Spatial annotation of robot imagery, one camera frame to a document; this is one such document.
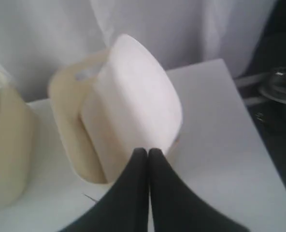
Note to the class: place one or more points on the cream bin square mark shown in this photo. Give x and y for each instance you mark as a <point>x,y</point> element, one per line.
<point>67,91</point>

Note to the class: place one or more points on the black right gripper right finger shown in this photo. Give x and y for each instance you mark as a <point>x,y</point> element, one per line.
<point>176,208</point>

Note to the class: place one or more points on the white rectangular plate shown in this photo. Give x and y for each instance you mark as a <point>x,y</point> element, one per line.
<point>131,103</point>

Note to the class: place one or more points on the glass items beside table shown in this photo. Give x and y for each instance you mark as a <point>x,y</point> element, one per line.
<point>262,87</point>

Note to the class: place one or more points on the cream bin triangle mark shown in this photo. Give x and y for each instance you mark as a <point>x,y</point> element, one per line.
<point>17,129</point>

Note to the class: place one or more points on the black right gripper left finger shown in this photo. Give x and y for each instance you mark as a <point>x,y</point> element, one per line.
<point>124,208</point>

